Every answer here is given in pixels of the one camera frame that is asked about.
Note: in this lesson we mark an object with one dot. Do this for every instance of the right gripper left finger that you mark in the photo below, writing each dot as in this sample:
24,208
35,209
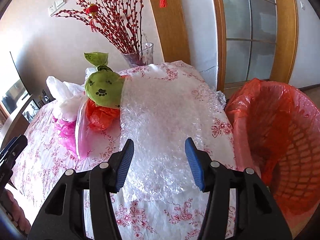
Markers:
62,214

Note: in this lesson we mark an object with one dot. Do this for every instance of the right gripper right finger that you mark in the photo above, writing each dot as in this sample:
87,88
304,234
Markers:
257,215

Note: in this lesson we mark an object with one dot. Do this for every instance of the floral tablecloth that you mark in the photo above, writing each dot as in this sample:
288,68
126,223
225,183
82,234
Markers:
42,163

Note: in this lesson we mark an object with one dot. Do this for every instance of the magenta plastic bag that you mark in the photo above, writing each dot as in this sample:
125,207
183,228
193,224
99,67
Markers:
66,134

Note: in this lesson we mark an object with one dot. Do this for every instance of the flat screen television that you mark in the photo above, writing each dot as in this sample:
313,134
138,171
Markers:
13,91

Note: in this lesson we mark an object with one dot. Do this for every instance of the pale pink plastic bag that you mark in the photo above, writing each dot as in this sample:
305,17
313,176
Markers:
83,133

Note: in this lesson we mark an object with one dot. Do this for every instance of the white plastic bag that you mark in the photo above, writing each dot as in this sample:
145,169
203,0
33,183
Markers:
69,99

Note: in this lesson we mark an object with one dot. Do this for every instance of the pink laundry basket bin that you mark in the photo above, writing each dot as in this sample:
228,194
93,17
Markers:
287,149

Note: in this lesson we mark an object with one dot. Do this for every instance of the orange plastic bag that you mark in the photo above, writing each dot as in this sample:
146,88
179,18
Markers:
100,118

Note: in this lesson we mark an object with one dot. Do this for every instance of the lime paw print bag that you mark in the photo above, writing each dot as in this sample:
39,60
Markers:
104,86

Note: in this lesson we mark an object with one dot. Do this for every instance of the bubble wrap sheet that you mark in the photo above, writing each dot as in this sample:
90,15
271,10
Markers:
162,106

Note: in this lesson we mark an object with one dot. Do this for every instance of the red lantern ornament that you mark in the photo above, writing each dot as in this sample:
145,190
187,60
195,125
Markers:
92,11

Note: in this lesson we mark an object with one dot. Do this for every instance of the glass vase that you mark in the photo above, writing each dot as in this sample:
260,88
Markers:
143,57

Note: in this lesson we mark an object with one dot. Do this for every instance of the red berry branches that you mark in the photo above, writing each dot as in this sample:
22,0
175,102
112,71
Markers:
120,21

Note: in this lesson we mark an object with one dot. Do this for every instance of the glass panel door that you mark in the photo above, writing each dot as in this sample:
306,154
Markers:
251,34

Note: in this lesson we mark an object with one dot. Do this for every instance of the picture frame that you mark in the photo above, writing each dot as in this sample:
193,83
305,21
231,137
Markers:
30,111

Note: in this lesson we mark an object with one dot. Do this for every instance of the white wall socket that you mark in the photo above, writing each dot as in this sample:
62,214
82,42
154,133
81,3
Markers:
52,10

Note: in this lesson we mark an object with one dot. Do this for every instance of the white light switch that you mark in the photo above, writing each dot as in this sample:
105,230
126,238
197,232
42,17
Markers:
59,3

